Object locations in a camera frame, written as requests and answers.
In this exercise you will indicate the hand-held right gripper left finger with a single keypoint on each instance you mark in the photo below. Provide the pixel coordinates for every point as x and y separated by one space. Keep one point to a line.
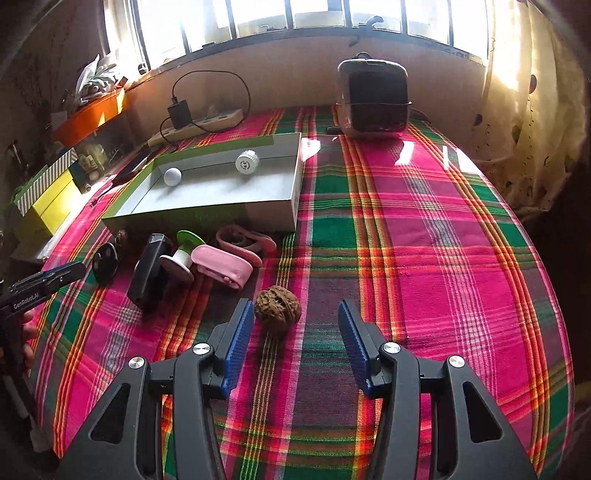
238 346

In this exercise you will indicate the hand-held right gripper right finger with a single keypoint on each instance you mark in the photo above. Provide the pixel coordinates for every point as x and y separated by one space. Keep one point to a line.
353 346

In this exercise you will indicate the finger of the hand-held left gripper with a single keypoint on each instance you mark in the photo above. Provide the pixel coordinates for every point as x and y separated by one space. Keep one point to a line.
64 268
41 284

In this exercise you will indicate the black round disc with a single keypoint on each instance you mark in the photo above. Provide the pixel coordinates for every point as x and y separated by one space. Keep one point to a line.
105 267

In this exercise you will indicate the brown wrinkled walnut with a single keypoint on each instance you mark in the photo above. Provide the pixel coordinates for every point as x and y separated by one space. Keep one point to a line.
122 238
277 307

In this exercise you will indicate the pink oval case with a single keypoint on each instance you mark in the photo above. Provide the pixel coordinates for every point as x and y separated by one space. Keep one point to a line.
221 267

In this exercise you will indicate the black rectangular device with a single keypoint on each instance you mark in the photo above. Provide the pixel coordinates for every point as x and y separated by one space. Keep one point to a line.
147 272

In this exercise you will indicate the white shallow cardboard tray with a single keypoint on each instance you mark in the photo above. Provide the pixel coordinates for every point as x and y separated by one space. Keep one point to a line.
221 189

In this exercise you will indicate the person's left hand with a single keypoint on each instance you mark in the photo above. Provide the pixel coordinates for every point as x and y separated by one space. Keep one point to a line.
28 334

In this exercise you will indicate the yellow box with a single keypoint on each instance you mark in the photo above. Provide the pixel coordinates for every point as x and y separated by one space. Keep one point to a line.
46 210

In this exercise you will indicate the green striped box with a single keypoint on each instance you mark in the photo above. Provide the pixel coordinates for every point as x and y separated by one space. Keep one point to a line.
44 173

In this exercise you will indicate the green and white spool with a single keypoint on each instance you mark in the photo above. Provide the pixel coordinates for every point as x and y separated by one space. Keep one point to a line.
182 258

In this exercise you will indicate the dark smartphone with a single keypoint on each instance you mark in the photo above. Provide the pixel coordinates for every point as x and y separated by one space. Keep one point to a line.
131 167

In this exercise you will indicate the pink green plaid tablecloth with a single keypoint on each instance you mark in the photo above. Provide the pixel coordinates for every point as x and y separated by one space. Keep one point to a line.
415 230

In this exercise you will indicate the clear glass case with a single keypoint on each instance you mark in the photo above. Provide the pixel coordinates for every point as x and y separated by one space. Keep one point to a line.
106 143

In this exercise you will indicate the white ball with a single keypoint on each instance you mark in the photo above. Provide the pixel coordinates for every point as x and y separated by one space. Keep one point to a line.
173 177

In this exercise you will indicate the orange plastic bin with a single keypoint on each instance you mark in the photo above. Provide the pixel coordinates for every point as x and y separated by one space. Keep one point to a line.
92 115

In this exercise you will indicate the white round cap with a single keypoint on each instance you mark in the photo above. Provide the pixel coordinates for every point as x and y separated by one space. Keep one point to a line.
247 162

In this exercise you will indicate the black charger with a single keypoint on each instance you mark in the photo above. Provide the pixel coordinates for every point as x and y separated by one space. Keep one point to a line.
179 113

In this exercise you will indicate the white plastic bags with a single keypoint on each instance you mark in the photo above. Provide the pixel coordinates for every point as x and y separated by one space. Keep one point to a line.
94 76

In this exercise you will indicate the beige power strip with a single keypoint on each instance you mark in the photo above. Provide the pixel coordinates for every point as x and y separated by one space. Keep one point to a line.
203 124

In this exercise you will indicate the black usb stick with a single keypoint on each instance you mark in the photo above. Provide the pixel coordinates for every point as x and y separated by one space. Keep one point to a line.
333 130

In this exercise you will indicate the grey desktop heater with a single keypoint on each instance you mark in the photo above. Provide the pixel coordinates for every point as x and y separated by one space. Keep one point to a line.
374 99

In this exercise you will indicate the cream dotted curtain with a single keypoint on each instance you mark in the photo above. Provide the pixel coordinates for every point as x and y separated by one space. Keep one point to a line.
531 138

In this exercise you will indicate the window with metal bars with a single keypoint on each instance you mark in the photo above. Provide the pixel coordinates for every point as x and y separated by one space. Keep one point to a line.
231 18

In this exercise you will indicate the black window latch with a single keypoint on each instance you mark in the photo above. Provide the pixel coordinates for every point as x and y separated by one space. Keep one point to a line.
373 21

